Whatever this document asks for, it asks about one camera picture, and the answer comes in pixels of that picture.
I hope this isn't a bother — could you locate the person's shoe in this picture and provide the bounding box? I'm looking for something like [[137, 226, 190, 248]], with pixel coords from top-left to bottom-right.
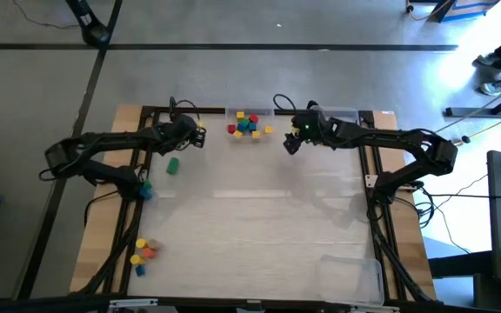
[[471, 25, 501, 97]]

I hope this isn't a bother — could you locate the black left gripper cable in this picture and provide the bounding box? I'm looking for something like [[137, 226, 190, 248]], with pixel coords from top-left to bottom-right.
[[169, 96, 203, 127]]

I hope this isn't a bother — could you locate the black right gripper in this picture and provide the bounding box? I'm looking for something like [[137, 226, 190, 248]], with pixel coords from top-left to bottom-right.
[[284, 109, 329, 156]]

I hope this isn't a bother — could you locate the black cable bundle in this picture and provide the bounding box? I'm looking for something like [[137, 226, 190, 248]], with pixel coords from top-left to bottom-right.
[[370, 203, 435, 302], [76, 199, 147, 297]]

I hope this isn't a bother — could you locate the black floor bar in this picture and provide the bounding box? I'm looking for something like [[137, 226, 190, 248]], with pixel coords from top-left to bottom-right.
[[0, 42, 459, 52], [13, 0, 124, 301]]

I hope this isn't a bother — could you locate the clear plastic bin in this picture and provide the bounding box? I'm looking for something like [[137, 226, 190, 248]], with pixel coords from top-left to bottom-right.
[[317, 254, 385, 307], [224, 107, 276, 144], [309, 104, 362, 147]]

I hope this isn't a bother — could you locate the black stand base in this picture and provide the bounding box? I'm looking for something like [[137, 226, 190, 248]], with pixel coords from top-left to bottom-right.
[[64, 0, 113, 48]]

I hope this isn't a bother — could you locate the blue box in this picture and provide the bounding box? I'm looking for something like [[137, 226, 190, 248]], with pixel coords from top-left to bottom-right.
[[432, 0, 501, 23]]

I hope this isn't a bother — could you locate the black aluminium table frame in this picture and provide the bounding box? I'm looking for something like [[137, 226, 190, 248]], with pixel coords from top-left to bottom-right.
[[102, 105, 441, 305]]

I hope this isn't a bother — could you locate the white mounting plate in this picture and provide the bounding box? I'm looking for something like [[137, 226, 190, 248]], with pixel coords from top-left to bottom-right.
[[109, 297, 159, 310]]

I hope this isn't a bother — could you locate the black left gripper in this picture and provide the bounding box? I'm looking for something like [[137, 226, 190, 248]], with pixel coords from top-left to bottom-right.
[[157, 114, 207, 153]]

